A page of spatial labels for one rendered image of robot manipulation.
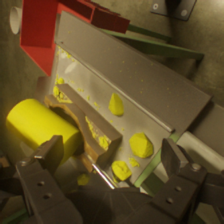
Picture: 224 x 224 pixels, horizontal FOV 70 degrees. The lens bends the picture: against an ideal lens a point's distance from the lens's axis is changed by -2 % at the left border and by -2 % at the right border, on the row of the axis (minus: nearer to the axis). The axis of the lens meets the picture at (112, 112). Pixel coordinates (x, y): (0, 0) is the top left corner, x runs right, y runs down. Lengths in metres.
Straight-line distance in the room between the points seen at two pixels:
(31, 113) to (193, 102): 0.23
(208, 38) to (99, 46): 1.01
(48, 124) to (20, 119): 0.05
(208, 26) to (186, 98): 1.06
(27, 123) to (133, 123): 0.16
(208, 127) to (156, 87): 0.09
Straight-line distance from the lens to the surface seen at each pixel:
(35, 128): 0.27
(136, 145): 0.23
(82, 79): 0.31
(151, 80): 0.22
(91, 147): 0.26
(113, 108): 0.25
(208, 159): 0.22
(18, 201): 0.38
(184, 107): 0.21
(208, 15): 1.26
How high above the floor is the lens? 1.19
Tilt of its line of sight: 46 degrees down
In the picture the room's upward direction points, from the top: 107 degrees counter-clockwise
